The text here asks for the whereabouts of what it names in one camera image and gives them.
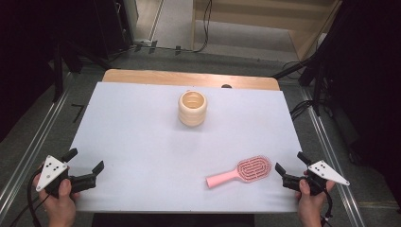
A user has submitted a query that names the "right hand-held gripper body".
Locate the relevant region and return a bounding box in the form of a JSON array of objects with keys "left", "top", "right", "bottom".
[{"left": 282, "top": 160, "right": 351, "bottom": 197}]

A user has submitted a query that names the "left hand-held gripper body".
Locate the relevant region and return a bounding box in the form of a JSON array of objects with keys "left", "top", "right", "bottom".
[{"left": 35, "top": 154, "right": 97, "bottom": 199}]

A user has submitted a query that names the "pink hairbrush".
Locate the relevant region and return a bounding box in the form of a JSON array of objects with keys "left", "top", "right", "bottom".
[{"left": 205, "top": 155, "right": 273, "bottom": 189}]

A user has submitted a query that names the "beige ribbed cup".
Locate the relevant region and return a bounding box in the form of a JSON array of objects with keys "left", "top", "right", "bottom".
[{"left": 178, "top": 90, "right": 208, "bottom": 128}]

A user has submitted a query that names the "person's left hand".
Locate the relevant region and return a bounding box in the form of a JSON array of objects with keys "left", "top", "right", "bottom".
[{"left": 32, "top": 171, "right": 81, "bottom": 227}]

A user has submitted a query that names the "person's right hand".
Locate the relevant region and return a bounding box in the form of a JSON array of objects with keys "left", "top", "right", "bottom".
[{"left": 295, "top": 171, "right": 336, "bottom": 227}]

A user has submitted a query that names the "white board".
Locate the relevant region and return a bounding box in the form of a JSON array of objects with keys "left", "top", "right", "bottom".
[{"left": 67, "top": 81, "right": 304, "bottom": 214}]

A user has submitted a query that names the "black stand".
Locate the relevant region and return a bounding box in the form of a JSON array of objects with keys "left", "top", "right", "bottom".
[
  {"left": 51, "top": 39, "right": 112, "bottom": 103},
  {"left": 272, "top": 51, "right": 330, "bottom": 117}
]

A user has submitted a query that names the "wooden table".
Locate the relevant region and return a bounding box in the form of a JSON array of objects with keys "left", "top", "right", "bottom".
[{"left": 102, "top": 69, "right": 281, "bottom": 92}]

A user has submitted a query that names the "black cabinet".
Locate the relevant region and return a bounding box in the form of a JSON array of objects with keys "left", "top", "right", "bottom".
[{"left": 93, "top": 0, "right": 134, "bottom": 61}]

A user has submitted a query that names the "metal floor rail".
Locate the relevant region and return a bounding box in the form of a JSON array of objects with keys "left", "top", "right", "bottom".
[
  {"left": 299, "top": 88, "right": 367, "bottom": 227},
  {"left": 0, "top": 72, "right": 77, "bottom": 218}
]

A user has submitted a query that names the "right hand-held gripper cable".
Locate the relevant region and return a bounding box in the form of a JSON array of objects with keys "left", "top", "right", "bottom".
[{"left": 320, "top": 185, "right": 335, "bottom": 227}]

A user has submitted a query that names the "hand-held gripper cable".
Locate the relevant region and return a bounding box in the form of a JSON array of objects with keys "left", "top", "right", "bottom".
[
  {"left": 9, "top": 169, "right": 51, "bottom": 227},
  {"left": 320, "top": 185, "right": 335, "bottom": 227}
]

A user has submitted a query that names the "left hand-held gripper cable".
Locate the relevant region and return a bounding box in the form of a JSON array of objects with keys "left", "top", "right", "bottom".
[{"left": 9, "top": 169, "right": 51, "bottom": 227}]

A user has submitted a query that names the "black cable bundle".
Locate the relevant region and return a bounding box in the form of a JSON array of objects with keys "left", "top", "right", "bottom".
[{"left": 289, "top": 99, "right": 316, "bottom": 121}]

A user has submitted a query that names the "light wooden frame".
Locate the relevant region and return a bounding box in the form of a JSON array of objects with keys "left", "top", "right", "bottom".
[{"left": 191, "top": 0, "right": 343, "bottom": 61}]

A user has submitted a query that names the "hanging black cable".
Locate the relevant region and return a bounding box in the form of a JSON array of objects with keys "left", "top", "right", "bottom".
[{"left": 150, "top": 0, "right": 214, "bottom": 54}]

